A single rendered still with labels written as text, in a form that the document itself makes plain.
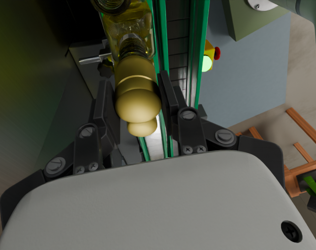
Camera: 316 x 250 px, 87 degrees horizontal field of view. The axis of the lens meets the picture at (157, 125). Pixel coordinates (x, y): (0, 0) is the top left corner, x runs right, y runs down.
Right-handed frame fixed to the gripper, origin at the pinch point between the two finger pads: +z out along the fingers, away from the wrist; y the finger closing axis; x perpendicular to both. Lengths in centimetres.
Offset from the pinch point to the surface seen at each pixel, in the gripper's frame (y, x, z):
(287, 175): 151, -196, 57
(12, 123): -12.2, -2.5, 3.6
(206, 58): 19.0, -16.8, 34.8
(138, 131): -0.9, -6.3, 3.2
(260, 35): 53, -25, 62
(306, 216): 414, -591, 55
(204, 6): 12.5, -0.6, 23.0
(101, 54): -6.5, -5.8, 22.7
